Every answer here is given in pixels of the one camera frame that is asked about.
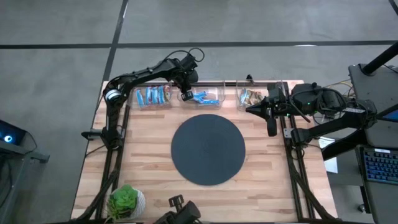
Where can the succulent in white pot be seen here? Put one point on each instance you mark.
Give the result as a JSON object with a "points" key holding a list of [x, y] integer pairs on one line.
{"points": [[124, 200]]}

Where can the black device blue light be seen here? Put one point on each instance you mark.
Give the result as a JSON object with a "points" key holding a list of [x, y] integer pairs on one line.
{"points": [[9, 135]]}

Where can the blue green granola bar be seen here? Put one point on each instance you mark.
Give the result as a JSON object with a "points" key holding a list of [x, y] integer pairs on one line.
{"points": [[160, 94]]}

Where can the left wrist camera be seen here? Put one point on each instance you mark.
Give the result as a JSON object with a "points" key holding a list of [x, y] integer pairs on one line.
{"points": [[189, 63]]}

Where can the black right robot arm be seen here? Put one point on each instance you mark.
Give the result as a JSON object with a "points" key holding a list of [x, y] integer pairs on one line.
{"points": [[329, 127]]}

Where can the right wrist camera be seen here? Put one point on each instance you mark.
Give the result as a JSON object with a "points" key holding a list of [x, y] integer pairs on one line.
{"points": [[276, 90]]}

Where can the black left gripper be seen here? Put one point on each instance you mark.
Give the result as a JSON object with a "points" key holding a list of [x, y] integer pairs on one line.
{"points": [[189, 79]]}

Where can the grey side desk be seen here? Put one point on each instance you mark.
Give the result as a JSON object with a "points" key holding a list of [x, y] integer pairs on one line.
{"points": [[373, 93]]}

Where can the green orange granola bar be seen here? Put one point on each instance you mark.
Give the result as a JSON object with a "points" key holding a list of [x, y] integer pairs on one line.
{"points": [[251, 97]]}

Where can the dark round plate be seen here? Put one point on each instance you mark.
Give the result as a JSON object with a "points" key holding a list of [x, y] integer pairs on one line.
{"points": [[208, 155]]}

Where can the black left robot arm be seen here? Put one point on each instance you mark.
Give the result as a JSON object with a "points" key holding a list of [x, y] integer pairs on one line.
{"points": [[140, 74]]}

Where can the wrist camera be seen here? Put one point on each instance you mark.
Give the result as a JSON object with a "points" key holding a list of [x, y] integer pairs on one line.
{"points": [[189, 63], [276, 90]]}

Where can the black pole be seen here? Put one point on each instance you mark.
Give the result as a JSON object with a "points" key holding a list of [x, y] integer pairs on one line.
{"points": [[381, 59]]}

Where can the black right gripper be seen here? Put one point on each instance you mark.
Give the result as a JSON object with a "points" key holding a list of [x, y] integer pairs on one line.
{"points": [[280, 109]]}

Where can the black monitor blue screen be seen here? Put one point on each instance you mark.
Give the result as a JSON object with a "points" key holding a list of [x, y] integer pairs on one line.
{"points": [[388, 115]]}

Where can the clear plastic bin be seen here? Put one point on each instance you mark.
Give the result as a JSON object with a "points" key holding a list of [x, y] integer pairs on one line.
{"points": [[238, 106], [217, 90], [169, 104]]}

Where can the white paper sheet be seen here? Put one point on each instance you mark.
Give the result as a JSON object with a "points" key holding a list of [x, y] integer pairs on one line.
{"points": [[331, 158]]}

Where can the brown red granola bar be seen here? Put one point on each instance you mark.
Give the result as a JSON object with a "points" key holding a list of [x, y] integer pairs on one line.
{"points": [[258, 95]]}

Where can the backlit keyboard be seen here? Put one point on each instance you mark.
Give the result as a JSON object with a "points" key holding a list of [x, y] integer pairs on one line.
{"points": [[381, 165]]}

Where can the black aluminium rig frame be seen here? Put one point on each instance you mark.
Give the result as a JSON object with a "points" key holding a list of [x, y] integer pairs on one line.
{"points": [[299, 199]]}

